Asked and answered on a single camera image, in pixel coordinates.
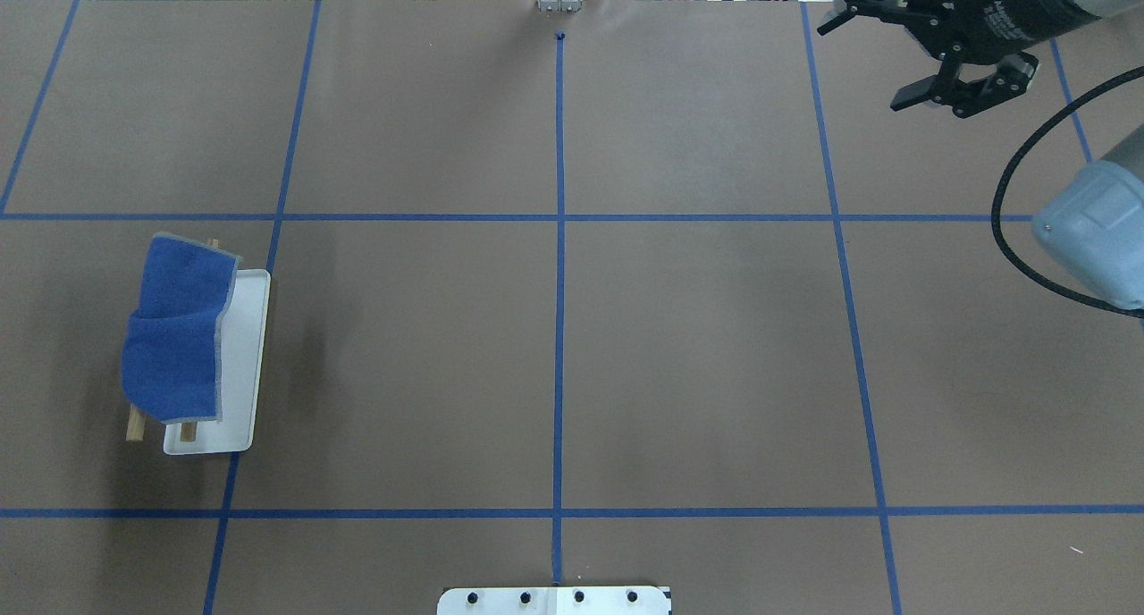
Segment inner wooden rack bar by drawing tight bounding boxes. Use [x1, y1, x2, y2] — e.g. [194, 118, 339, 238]
[178, 239, 220, 442]

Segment white rack base tray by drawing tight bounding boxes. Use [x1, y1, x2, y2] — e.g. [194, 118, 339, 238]
[162, 269, 273, 456]

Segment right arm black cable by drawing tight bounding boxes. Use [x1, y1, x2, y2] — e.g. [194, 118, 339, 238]
[990, 65, 1144, 321]

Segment blue grey towel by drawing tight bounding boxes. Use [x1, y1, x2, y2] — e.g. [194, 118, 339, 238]
[120, 232, 240, 425]

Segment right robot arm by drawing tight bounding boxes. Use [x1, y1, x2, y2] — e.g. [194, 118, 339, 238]
[818, 0, 1143, 319]

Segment outer wooden rack bar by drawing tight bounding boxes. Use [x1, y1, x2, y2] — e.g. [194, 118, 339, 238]
[125, 404, 146, 442]

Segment wooden rack bar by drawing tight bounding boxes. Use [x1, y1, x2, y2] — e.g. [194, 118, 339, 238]
[178, 239, 220, 442]
[125, 404, 146, 442]

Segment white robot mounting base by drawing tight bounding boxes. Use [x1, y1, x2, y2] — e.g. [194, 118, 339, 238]
[436, 586, 673, 614]

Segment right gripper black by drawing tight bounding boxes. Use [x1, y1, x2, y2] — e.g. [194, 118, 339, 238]
[816, 0, 1102, 119]

